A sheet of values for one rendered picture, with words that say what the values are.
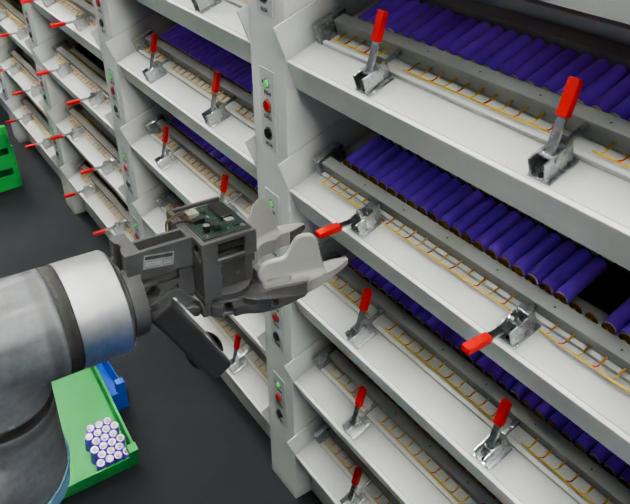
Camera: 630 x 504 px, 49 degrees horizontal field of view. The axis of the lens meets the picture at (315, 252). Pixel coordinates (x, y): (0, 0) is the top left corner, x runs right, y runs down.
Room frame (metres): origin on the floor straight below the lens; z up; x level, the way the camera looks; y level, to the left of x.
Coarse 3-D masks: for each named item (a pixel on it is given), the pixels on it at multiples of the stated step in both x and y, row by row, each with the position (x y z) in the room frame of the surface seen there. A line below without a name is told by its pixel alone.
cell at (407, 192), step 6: (432, 168) 0.85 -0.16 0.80; (426, 174) 0.85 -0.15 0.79; (432, 174) 0.85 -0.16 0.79; (438, 174) 0.85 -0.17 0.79; (414, 180) 0.84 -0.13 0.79; (420, 180) 0.84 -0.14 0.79; (426, 180) 0.84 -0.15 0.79; (408, 186) 0.83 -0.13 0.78; (414, 186) 0.83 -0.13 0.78; (420, 186) 0.83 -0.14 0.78; (402, 192) 0.82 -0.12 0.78; (408, 192) 0.82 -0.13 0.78; (414, 192) 0.82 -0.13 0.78; (408, 198) 0.82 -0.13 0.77
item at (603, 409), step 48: (336, 144) 0.95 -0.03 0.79; (336, 192) 0.89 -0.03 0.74; (336, 240) 0.85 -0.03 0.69; (384, 240) 0.77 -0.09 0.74; (432, 288) 0.67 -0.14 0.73; (480, 288) 0.65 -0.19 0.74; (528, 384) 0.55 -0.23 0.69; (576, 384) 0.51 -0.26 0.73; (624, 384) 0.50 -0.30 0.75; (624, 432) 0.45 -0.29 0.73
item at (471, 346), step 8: (512, 320) 0.57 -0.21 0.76; (496, 328) 0.57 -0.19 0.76; (504, 328) 0.57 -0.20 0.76; (512, 328) 0.57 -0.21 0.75; (480, 336) 0.55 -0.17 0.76; (488, 336) 0.55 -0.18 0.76; (496, 336) 0.56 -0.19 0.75; (464, 344) 0.54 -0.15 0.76; (472, 344) 0.54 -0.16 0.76; (480, 344) 0.54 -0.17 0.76; (488, 344) 0.55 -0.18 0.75; (464, 352) 0.54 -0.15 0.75; (472, 352) 0.54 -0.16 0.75
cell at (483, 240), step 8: (504, 216) 0.74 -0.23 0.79; (512, 216) 0.73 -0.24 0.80; (520, 216) 0.73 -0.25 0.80; (496, 224) 0.72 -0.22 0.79; (504, 224) 0.72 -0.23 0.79; (512, 224) 0.72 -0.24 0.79; (488, 232) 0.71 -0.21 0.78; (496, 232) 0.71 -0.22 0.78; (504, 232) 0.72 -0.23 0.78; (480, 240) 0.70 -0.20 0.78; (488, 240) 0.70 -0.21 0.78
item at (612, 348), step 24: (336, 168) 0.91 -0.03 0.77; (360, 192) 0.85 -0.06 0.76; (384, 192) 0.83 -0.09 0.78; (408, 216) 0.77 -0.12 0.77; (408, 240) 0.75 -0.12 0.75; (432, 240) 0.73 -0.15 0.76; (456, 240) 0.71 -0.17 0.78; (456, 264) 0.69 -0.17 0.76; (480, 264) 0.66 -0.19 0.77; (504, 288) 0.63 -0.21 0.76; (528, 288) 0.61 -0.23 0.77; (552, 312) 0.58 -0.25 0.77; (576, 312) 0.57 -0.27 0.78; (576, 336) 0.55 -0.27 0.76; (600, 336) 0.53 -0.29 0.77; (624, 360) 0.50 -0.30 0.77
